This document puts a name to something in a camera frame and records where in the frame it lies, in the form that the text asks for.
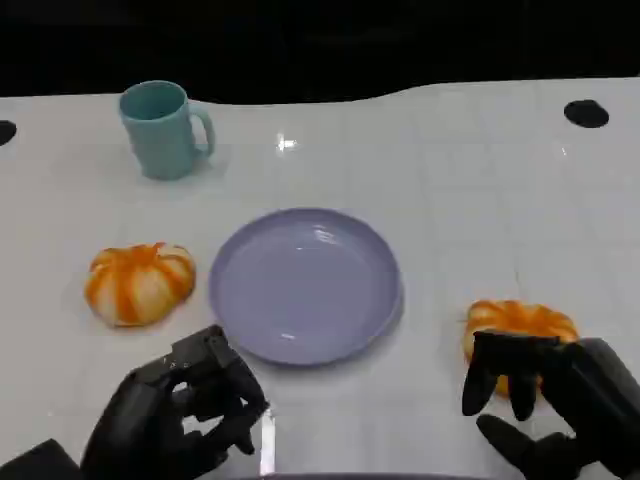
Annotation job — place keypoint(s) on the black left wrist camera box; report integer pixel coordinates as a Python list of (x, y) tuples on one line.
[(35, 462)]

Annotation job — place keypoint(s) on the orange white toy bread roll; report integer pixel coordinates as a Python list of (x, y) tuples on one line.
[(137, 285), (520, 320)]

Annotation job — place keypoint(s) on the pale green mug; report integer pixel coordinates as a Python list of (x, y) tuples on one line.
[(160, 135)]

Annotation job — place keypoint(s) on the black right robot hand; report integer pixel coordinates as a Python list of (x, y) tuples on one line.
[(595, 390)]

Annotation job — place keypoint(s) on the lilac plate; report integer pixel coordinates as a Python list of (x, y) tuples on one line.
[(305, 287)]

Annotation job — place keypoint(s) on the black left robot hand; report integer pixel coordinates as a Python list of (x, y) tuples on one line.
[(145, 415)]

